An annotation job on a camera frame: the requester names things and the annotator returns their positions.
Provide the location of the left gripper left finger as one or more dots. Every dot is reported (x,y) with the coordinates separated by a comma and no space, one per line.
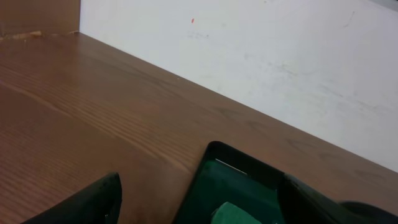
(100,202)

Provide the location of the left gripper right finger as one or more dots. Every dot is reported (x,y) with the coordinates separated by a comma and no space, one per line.
(300,203)

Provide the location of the green scrub sponge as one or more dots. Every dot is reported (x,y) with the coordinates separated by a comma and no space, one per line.
(228,213)

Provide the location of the round black tray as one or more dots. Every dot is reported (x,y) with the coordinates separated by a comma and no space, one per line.
(370,212)

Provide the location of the black rectangular tray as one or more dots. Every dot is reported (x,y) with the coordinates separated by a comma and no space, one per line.
(226,174)

